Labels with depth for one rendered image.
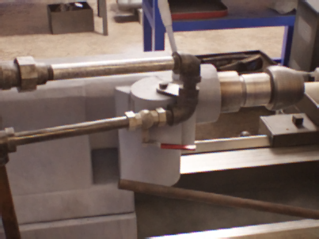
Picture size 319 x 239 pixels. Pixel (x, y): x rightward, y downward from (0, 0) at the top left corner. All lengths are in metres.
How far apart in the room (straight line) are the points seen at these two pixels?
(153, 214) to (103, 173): 0.33
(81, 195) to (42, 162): 0.09
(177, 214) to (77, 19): 3.60
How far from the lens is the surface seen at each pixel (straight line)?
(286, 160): 1.22
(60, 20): 4.61
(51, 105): 0.82
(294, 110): 1.44
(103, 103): 0.82
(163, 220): 1.17
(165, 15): 0.83
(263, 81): 0.94
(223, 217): 1.20
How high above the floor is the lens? 1.50
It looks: 29 degrees down
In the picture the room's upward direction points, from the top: straight up
